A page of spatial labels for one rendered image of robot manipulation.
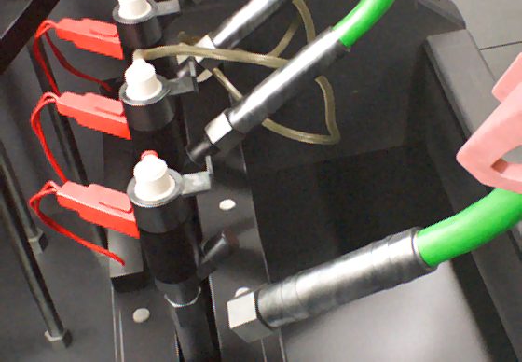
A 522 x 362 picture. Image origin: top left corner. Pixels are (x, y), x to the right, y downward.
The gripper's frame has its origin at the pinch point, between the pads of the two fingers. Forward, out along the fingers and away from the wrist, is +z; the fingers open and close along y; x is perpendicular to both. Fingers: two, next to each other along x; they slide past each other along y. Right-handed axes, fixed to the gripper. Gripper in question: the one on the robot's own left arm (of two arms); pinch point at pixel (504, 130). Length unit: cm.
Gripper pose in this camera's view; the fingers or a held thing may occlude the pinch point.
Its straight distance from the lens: 34.8
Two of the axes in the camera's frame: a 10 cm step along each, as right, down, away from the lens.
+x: 7.3, 6.2, 2.7
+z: -4.6, 1.7, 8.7
